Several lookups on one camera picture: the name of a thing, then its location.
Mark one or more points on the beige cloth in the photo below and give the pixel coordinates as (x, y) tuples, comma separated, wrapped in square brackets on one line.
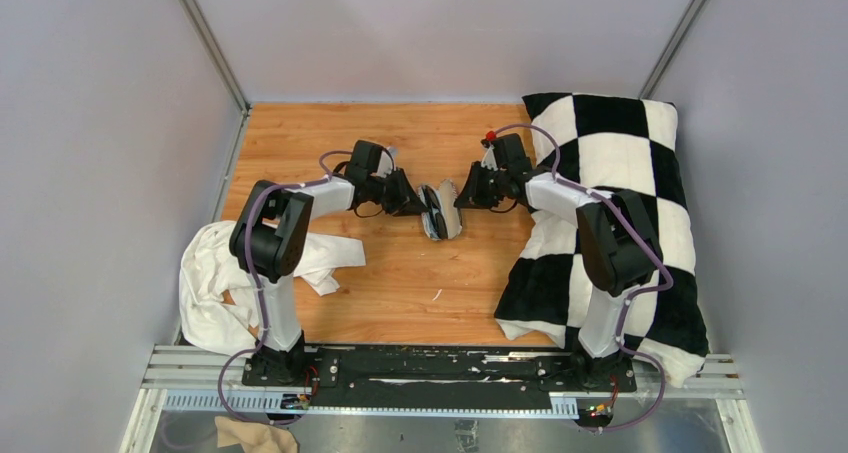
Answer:
[(254, 437)]

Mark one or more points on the white crumpled cloth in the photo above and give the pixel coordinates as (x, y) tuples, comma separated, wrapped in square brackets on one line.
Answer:
[(217, 300)]

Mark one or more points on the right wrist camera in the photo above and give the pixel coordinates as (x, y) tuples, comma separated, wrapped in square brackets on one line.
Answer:
[(488, 160)]

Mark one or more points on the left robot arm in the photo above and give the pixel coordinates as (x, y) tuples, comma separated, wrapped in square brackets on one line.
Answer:
[(269, 237)]

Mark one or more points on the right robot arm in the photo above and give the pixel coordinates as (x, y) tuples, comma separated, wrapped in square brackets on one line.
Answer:
[(619, 246)]

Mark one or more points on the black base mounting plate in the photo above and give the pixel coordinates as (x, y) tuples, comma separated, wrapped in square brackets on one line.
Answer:
[(547, 367)]

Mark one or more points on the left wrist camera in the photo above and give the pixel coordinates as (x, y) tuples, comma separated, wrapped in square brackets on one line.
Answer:
[(387, 163)]

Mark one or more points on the aluminium frame rail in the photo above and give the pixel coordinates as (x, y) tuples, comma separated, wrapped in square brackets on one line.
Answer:
[(197, 382)]

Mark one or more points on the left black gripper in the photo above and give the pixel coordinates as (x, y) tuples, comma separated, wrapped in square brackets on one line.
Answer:
[(406, 202)]

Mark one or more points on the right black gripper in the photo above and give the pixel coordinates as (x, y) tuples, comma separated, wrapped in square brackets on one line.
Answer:
[(470, 195)]

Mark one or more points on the black white checkered pillow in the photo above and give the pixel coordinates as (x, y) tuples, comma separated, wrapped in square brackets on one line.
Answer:
[(609, 143)]

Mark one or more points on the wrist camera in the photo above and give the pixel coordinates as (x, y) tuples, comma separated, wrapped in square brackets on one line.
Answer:
[(387, 163), (488, 160)]

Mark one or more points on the black sunglasses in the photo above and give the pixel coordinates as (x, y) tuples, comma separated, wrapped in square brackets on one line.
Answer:
[(433, 219)]

